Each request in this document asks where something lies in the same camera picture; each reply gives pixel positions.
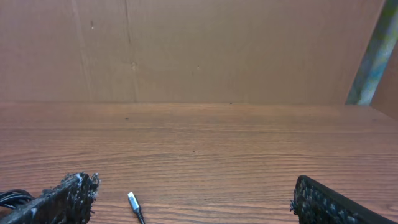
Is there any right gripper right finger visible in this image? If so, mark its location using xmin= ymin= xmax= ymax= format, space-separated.
xmin=290 ymin=175 xmax=397 ymax=224

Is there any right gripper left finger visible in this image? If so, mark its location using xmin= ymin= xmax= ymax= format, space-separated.
xmin=1 ymin=172 xmax=100 ymax=224

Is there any black cable bundle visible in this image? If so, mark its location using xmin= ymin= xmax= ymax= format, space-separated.
xmin=0 ymin=189 xmax=35 ymax=210

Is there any black cable silver plug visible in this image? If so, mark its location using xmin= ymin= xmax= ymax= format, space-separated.
xmin=127 ymin=192 xmax=145 ymax=224

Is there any green metallic corner strip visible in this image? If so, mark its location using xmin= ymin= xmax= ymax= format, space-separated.
xmin=345 ymin=0 xmax=397 ymax=106

